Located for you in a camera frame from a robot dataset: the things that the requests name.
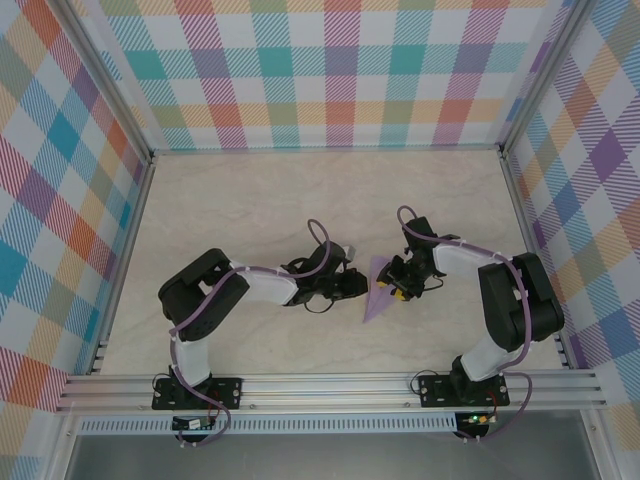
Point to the light purple paper sheet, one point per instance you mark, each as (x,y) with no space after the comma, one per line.
(375,305)

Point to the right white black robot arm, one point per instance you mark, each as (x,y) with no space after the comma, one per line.
(520,300)

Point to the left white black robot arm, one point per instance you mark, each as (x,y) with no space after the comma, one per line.
(200,300)

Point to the aluminium table side bar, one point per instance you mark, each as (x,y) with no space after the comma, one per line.
(122,265)
(522,210)

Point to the aluminium table end bar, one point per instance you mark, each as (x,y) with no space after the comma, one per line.
(325,150)

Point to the small circuit board green light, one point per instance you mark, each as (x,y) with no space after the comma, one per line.
(477,419)

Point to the grey metal panel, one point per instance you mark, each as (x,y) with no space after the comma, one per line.
(325,457)

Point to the small black circuit board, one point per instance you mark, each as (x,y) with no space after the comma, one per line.
(192,424)

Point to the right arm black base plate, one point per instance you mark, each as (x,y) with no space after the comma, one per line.
(430,392)

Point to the long aluminium mounting rail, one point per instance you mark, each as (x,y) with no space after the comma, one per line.
(325,385)

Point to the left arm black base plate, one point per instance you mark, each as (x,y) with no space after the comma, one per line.
(230,392)

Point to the aluminium frame post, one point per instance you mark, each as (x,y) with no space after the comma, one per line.
(111,82)
(542,75)

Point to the short aluminium corner post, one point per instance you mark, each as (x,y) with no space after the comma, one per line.
(597,445)
(60,450)

